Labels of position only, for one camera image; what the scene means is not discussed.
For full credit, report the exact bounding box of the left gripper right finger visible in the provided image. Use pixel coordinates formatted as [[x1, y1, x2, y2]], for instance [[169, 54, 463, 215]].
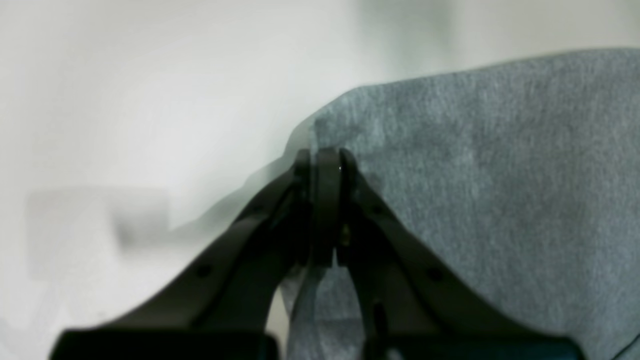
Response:
[[337, 149, 585, 360]]

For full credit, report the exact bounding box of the grey T-shirt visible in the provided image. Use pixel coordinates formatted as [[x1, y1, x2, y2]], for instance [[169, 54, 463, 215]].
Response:
[[305, 48, 640, 360]]

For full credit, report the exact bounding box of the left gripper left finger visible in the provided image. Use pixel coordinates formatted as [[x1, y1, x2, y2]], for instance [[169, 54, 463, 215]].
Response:
[[50, 148, 341, 360]]

